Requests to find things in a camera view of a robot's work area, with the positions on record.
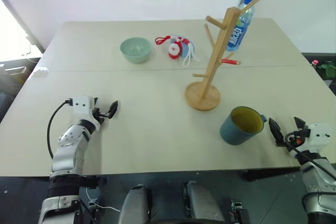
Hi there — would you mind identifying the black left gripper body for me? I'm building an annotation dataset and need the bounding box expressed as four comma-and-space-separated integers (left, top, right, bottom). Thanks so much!
91, 106, 109, 125

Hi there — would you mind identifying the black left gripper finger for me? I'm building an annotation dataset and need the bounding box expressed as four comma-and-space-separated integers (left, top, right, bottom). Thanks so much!
101, 110, 117, 120
109, 100, 120, 114

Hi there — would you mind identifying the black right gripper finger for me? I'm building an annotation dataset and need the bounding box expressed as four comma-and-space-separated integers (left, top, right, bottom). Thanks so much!
268, 117, 285, 146
293, 116, 307, 131

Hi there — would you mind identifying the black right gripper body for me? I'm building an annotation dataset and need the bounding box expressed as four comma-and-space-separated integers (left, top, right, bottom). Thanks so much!
275, 128, 311, 153

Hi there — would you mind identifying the blue mug yellow inside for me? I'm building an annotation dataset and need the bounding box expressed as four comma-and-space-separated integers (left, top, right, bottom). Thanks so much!
219, 106, 268, 146

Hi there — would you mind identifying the wooden mug tree stand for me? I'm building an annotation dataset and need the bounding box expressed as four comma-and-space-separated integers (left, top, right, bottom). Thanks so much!
184, 0, 262, 112

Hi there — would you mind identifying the light green bowl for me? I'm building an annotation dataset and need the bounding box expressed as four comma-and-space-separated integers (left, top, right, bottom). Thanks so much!
120, 37, 152, 65

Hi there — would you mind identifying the green plant toy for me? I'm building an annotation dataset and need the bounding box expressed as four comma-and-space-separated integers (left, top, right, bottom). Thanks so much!
310, 60, 336, 78

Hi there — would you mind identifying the small white plastic piece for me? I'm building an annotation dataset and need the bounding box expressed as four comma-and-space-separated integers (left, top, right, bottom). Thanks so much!
32, 67, 50, 78

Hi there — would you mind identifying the red white santa pouch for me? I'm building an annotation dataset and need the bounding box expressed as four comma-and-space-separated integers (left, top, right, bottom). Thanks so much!
154, 34, 191, 60

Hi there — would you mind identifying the red pen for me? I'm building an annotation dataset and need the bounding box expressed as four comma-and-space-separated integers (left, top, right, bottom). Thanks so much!
221, 58, 242, 66

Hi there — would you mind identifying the red white blue toy bundle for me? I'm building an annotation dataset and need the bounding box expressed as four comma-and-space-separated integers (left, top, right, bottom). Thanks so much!
170, 35, 202, 68

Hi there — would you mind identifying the grey left robot leg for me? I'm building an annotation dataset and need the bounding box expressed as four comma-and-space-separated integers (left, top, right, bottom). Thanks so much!
117, 184, 153, 224

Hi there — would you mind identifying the grey robot leg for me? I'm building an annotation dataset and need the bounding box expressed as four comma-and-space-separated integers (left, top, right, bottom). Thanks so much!
181, 180, 227, 224
117, 184, 153, 224

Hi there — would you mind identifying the blue labelled water bottle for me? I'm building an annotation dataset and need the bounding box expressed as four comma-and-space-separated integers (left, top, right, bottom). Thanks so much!
225, 0, 256, 52

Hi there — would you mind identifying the grey right robot leg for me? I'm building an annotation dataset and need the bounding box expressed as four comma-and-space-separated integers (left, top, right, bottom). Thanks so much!
181, 180, 227, 224

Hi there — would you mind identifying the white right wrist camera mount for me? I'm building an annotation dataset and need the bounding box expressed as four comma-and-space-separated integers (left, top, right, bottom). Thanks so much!
305, 123, 332, 146

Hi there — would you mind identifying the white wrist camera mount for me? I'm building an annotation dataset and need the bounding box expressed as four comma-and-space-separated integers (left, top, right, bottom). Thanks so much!
72, 96, 102, 132
305, 123, 332, 146

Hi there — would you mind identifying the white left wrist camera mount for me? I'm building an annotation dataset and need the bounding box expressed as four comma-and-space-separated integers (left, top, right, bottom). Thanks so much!
72, 96, 102, 132

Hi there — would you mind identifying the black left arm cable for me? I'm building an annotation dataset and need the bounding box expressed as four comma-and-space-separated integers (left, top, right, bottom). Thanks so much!
46, 99, 74, 159

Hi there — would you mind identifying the thin white cable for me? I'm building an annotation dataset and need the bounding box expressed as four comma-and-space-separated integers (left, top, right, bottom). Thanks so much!
86, 186, 122, 212

